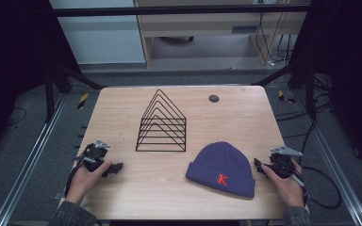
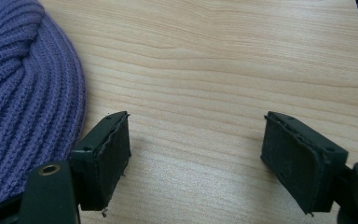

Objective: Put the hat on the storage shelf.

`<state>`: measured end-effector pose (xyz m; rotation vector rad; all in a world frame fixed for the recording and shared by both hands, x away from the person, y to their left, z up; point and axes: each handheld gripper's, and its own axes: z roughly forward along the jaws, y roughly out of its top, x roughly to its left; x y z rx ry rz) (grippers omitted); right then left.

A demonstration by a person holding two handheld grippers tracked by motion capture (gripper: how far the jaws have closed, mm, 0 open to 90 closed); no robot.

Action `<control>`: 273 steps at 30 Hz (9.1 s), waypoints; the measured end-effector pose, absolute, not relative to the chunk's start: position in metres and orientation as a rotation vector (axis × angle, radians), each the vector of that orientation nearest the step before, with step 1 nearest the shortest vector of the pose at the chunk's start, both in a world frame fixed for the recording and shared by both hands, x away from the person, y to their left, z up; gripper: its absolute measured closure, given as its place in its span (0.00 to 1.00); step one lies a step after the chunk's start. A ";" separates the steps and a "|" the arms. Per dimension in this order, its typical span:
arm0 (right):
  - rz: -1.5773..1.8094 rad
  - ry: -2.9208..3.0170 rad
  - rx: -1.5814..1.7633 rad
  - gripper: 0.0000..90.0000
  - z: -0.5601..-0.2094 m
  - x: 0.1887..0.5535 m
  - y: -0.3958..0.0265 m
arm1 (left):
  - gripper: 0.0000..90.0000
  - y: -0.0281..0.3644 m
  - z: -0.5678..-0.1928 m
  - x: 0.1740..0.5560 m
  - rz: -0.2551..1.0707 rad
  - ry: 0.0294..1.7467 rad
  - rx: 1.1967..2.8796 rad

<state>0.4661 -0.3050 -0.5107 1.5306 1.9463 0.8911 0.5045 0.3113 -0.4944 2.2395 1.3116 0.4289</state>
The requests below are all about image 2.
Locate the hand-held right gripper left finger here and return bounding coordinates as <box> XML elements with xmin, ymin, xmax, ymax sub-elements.
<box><xmin>69</xmin><ymin>110</ymin><xmax>132</xmax><ymax>217</ymax></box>

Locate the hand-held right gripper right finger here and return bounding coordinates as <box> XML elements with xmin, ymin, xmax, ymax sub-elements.
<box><xmin>260</xmin><ymin>110</ymin><xmax>350</xmax><ymax>217</ymax></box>

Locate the purple knitted hat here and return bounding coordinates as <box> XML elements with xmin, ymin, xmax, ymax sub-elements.
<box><xmin>0</xmin><ymin>0</ymin><xmax>87</xmax><ymax>210</ymax></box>

